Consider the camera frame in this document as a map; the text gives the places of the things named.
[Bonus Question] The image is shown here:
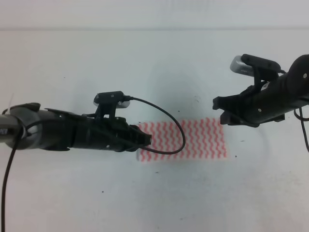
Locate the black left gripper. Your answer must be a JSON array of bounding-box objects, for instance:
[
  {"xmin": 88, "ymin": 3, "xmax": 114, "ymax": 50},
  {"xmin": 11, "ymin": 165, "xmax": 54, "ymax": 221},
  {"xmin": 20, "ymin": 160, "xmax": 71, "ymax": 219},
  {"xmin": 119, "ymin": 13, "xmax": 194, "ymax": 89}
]
[{"xmin": 70, "ymin": 114, "xmax": 152, "ymax": 152}]

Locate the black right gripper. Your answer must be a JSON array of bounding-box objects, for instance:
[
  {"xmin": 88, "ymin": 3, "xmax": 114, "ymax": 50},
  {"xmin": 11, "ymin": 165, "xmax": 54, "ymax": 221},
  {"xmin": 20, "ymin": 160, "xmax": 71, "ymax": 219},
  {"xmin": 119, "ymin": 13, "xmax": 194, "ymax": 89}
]
[{"xmin": 212, "ymin": 81, "xmax": 290, "ymax": 128}]

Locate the pink white wavy striped towel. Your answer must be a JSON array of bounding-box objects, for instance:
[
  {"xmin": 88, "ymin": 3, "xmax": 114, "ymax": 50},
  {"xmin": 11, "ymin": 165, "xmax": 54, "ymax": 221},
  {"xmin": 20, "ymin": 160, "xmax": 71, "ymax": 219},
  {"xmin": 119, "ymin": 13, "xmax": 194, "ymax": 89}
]
[{"xmin": 137, "ymin": 117, "xmax": 228, "ymax": 162}]

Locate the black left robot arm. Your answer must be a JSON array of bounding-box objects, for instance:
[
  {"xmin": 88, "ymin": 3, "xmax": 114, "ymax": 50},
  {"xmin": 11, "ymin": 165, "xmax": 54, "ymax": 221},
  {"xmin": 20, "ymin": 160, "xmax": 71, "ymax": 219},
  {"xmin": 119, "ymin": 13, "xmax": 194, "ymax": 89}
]
[{"xmin": 0, "ymin": 102, "xmax": 152, "ymax": 152}]

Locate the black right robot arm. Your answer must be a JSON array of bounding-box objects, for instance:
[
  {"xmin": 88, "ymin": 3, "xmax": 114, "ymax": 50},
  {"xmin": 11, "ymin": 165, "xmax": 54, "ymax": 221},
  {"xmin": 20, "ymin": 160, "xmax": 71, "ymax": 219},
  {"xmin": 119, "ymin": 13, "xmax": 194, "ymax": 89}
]
[{"xmin": 212, "ymin": 54, "xmax": 309, "ymax": 128}]

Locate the black left camera cable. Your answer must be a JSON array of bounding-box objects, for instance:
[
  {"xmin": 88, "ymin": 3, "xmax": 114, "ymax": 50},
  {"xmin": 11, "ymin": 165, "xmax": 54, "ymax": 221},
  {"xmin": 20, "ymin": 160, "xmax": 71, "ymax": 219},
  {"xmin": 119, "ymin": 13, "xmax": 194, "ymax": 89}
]
[{"xmin": 1, "ymin": 96, "xmax": 186, "ymax": 232}]

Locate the black camera cable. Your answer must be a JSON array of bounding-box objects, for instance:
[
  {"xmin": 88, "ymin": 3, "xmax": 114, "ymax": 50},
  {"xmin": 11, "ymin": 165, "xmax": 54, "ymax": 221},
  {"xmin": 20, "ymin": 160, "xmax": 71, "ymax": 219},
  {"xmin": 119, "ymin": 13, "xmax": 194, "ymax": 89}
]
[
  {"xmin": 1, "ymin": 96, "xmax": 186, "ymax": 232},
  {"xmin": 277, "ymin": 69, "xmax": 309, "ymax": 153}
]

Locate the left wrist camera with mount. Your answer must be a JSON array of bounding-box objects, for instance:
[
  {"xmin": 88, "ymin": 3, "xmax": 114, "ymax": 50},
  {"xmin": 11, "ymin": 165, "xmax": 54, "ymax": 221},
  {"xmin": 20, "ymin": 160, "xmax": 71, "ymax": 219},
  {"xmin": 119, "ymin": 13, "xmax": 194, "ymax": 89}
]
[{"xmin": 93, "ymin": 91, "xmax": 130, "ymax": 120}]

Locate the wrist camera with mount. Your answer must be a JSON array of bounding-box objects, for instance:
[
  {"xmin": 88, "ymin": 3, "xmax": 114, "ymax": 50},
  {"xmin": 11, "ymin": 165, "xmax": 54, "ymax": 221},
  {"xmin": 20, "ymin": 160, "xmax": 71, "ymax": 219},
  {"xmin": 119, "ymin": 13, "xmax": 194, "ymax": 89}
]
[
  {"xmin": 93, "ymin": 91, "xmax": 130, "ymax": 120},
  {"xmin": 230, "ymin": 54, "xmax": 285, "ymax": 89}
]

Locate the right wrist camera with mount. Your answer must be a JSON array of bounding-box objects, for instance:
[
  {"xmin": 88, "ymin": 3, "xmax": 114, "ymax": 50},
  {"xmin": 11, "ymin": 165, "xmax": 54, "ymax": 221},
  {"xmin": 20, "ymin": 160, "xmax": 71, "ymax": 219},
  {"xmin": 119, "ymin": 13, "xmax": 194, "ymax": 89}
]
[{"xmin": 230, "ymin": 54, "xmax": 285, "ymax": 89}]

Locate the black right camera cable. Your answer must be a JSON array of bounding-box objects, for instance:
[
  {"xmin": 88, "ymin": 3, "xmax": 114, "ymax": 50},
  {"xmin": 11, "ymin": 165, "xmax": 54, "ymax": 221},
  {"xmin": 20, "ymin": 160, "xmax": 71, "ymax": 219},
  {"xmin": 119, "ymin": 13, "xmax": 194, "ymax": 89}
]
[{"xmin": 277, "ymin": 69, "xmax": 309, "ymax": 153}]

